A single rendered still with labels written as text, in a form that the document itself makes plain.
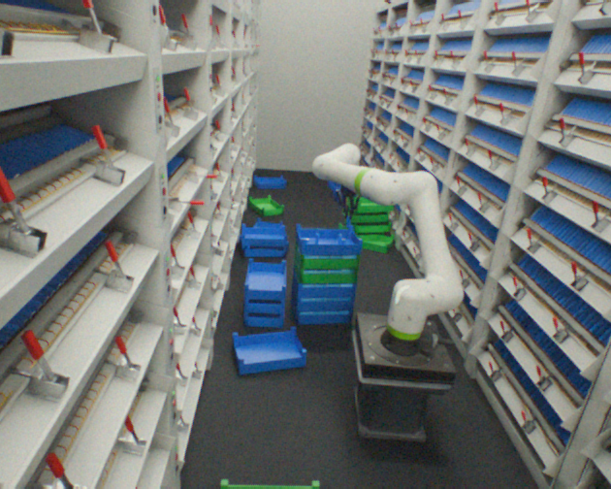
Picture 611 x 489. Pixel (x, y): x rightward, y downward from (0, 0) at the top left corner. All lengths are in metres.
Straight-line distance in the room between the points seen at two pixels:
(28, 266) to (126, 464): 0.63
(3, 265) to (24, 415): 0.19
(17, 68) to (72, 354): 0.38
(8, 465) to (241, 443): 1.25
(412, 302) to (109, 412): 1.02
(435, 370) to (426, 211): 0.56
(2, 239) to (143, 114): 0.46
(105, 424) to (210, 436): 0.96
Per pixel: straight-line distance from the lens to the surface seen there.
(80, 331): 0.76
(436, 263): 1.71
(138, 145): 0.96
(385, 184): 1.63
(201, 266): 1.80
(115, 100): 0.96
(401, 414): 1.81
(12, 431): 0.63
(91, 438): 0.87
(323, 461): 1.75
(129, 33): 0.94
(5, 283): 0.52
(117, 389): 0.95
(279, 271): 2.52
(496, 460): 1.95
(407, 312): 1.60
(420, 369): 1.66
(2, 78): 0.51
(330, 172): 1.91
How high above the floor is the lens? 1.31
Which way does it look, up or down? 23 degrees down
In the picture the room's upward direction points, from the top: 5 degrees clockwise
